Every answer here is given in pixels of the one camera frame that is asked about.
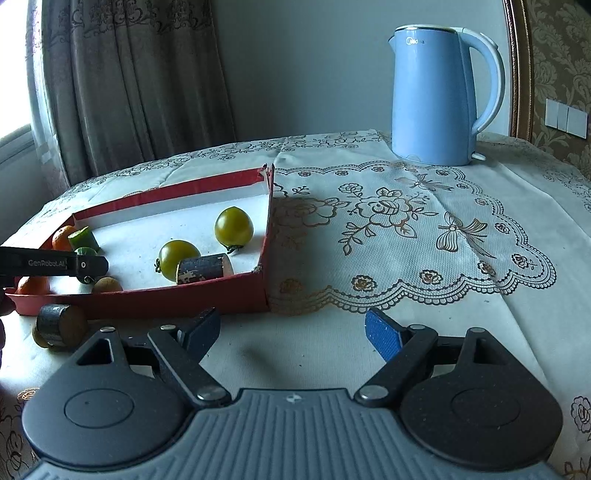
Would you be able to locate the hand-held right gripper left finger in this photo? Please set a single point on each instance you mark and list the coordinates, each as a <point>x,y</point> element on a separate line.
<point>203,332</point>

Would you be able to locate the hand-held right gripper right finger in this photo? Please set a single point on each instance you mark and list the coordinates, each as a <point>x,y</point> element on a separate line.
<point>383,337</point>

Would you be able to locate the large orange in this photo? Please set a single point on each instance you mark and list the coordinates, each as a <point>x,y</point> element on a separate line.
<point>33,285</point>

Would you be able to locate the window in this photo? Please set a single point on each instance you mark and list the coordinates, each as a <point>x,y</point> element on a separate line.
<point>14,152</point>

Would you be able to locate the gold patterned headboard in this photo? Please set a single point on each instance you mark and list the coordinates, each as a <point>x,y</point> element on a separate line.
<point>554,55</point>

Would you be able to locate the eggplant piece with peeling flesh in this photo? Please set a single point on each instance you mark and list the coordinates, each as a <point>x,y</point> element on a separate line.
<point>57,323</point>

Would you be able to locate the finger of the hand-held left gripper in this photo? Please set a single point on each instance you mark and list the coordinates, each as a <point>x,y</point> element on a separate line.
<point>90,264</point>

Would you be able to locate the short eggplant piece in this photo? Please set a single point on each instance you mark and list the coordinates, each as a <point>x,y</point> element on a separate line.
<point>203,270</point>

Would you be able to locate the thick cucumber piece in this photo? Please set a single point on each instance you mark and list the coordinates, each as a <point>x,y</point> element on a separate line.
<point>85,239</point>

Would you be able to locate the brown patterned curtain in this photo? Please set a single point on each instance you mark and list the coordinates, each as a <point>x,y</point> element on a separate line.
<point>138,83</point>

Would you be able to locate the red cardboard box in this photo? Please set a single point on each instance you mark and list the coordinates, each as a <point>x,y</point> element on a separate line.
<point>184,300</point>

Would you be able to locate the white wall switch panel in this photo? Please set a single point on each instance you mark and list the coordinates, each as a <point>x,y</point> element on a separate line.
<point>565,117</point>

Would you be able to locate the brown longan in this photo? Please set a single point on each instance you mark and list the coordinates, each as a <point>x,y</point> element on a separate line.
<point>107,285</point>

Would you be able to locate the small orange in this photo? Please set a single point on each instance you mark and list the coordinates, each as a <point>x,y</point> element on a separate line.
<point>62,240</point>

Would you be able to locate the green tomato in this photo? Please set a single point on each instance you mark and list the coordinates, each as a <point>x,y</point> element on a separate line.
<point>178,261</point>
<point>233,226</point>

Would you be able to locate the blue electric kettle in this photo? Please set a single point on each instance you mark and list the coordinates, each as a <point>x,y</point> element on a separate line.
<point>434,101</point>

